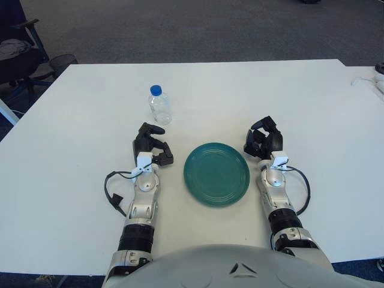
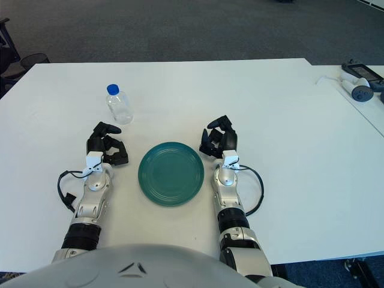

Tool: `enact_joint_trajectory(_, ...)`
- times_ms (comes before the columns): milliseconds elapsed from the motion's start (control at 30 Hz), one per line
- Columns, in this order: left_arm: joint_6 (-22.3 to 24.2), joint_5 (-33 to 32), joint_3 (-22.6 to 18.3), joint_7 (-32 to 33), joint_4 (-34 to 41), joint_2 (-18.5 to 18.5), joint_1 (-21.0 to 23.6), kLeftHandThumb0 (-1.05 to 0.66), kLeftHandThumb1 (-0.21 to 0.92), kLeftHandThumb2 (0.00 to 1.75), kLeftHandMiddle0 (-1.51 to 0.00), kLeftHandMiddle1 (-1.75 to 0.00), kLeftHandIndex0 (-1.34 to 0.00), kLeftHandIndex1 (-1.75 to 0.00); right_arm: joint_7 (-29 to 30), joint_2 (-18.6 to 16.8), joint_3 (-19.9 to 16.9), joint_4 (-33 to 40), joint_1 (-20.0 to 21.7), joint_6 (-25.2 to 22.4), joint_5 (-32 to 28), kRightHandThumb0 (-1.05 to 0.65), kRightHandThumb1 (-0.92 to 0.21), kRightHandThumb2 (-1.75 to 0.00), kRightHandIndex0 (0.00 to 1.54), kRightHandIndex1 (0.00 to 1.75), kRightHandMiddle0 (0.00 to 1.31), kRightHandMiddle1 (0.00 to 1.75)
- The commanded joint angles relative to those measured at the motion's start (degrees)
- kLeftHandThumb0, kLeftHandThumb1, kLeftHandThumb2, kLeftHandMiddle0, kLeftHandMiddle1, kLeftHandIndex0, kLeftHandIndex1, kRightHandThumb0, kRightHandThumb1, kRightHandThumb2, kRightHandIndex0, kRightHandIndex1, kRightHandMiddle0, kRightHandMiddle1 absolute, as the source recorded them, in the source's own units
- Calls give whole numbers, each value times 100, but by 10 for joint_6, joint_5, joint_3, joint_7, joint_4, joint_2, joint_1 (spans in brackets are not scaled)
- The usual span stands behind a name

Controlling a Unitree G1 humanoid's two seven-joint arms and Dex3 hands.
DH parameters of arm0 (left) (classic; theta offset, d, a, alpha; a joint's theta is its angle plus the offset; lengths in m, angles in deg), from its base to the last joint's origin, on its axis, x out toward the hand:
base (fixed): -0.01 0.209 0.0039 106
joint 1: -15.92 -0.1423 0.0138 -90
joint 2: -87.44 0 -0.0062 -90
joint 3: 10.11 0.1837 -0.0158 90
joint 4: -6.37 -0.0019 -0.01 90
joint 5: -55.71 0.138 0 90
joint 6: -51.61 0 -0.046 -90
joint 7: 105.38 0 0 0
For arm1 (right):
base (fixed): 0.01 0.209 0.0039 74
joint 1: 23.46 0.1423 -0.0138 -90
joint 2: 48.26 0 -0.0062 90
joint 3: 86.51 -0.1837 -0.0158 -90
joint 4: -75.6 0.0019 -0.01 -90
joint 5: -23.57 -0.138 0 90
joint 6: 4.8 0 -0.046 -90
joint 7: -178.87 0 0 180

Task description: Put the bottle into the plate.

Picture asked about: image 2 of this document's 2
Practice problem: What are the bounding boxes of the clear bottle with blue cap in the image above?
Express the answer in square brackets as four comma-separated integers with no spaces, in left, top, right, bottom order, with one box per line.
[105,83,134,125]

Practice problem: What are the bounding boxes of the thin white cable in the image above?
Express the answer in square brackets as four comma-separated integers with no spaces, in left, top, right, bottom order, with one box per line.
[317,76,343,86]

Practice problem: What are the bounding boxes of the grey robot torso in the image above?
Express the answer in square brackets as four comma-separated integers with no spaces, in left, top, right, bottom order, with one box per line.
[0,243,304,288]

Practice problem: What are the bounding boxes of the white and grey VR controller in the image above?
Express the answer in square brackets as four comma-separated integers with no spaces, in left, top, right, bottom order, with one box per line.
[340,73,375,103]

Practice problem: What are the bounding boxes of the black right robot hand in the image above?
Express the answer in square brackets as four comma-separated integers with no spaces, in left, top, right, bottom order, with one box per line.
[198,115,239,158]

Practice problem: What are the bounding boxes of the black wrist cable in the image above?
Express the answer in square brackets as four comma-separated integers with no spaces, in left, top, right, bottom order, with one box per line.
[235,164,265,217]
[57,170,88,214]

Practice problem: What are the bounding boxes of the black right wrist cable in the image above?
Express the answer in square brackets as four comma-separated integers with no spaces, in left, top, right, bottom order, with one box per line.
[235,164,265,217]

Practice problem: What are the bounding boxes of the green ceramic plate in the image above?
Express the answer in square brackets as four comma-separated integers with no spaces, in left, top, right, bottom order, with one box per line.
[137,142,206,208]

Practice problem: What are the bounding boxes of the black office chair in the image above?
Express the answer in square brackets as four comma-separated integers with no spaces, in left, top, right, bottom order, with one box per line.
[0,17,25,100]

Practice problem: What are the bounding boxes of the black mesh wastebasket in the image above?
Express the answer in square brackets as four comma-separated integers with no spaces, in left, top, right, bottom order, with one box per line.
[20,53,51,68]

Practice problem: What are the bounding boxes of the black table leg caster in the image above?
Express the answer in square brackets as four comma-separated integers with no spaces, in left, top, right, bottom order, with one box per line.
[343,257,376,288]

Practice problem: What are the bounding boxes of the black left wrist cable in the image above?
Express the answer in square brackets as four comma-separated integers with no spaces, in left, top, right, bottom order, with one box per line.
[57,170,88,214]

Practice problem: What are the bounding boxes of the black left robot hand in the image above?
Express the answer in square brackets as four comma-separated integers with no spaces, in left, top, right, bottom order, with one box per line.
[86,121,131,166]

